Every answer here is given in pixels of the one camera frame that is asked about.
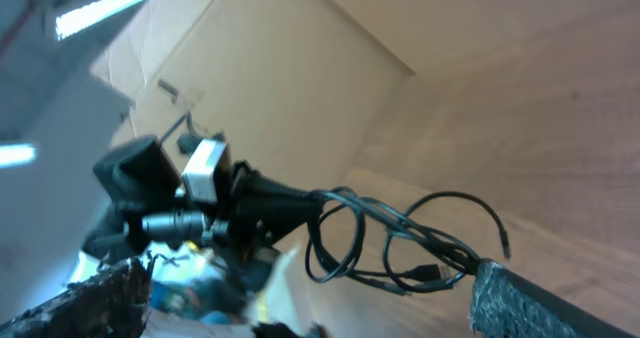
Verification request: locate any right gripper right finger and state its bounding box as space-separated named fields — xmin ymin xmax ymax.
xmin=469 ymin=260 xmax=630 ymax=338

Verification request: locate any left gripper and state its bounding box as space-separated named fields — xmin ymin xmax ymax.
xmin=202 ymin=161 xmax=321 ymax=263

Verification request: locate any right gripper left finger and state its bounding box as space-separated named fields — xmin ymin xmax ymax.
xmin=1 ymin=258 xmax=153 ymax=338

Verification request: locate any thick black USB cable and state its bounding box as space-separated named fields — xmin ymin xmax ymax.
xmin=304 ymin=186 xmax=481 ymax=295

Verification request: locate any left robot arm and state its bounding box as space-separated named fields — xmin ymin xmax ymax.
xmin=82 ymin=136 xmax=322 ymax=265

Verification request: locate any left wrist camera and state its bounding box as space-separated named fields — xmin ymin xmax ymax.
xmin=181 ymin=139 xmax=231 ymax=204

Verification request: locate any left camera cable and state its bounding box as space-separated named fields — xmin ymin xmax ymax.
xmin=157 ymin=110 xmax=201 ymax=154

